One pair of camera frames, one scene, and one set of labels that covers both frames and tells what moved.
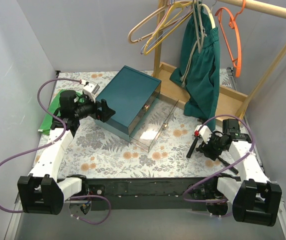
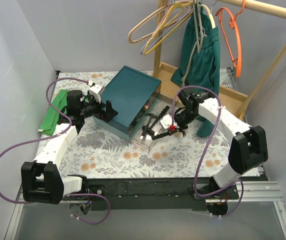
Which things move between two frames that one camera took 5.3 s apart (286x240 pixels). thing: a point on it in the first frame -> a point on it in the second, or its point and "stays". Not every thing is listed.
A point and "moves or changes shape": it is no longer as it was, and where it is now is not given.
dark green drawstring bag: x=199 y=71 stays
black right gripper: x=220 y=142 -> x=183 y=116
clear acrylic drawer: x=147 y=132 stays
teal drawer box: x=129 y=95 stays
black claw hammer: x=227 y=164 moves or changes shape
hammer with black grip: x=196 y=135 -> x=163 y=112
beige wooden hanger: x=153 y=32 stays
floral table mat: x=99 y=152 stays
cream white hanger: x=209 y=13 stays
